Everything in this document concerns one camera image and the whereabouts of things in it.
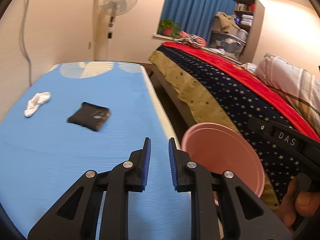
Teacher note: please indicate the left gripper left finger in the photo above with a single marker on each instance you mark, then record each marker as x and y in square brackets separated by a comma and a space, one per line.
[97, 204]

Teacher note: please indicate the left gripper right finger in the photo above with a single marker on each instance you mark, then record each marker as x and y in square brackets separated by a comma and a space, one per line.
[222, 206]

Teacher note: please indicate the pink plastic trash bin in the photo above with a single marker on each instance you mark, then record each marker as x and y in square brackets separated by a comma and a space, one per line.
[220, 149]

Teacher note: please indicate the person's right hand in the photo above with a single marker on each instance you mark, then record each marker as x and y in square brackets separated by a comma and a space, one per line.
[297, 203]

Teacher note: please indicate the striped plaid pillow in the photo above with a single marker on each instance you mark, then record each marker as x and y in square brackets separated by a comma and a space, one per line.
[296, 85]

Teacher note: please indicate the black folded pouch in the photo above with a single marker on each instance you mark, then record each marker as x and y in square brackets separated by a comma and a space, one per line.
[90, 116]

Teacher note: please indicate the blue bird-print mattress cover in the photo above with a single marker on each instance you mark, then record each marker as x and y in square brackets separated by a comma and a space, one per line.
[43, 155]

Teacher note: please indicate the bed with starry blanket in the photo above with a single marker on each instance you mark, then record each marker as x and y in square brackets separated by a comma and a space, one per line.
[205, 108]

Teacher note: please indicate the red bed blanket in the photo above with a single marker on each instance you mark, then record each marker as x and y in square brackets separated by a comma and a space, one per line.
[240, 92]

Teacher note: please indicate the white sock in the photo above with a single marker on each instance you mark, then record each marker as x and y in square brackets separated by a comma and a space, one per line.
[33, 104]

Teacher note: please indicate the clear plastic storage box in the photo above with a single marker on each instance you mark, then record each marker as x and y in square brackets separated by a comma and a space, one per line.
[228, 44]

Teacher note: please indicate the pink cloth on sill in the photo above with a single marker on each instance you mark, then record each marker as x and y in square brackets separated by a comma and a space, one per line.
[183, 34]

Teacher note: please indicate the zebra striped cloth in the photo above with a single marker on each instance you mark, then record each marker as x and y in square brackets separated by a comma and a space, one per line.
[192, 41]

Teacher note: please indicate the potted green plant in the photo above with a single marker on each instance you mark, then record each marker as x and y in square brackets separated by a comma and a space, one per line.
[168, 28]

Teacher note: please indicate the wooden bookshelf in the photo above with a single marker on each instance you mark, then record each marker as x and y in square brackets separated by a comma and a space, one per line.
[251, 15]

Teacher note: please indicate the beige jacket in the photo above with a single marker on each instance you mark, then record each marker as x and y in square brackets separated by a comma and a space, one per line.
[224, 23]

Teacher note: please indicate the blue window curtain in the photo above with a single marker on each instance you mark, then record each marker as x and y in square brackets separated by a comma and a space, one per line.
[196, 16]

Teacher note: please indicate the white standing fan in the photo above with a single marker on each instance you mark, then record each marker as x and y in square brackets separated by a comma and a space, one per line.
[104, 17]

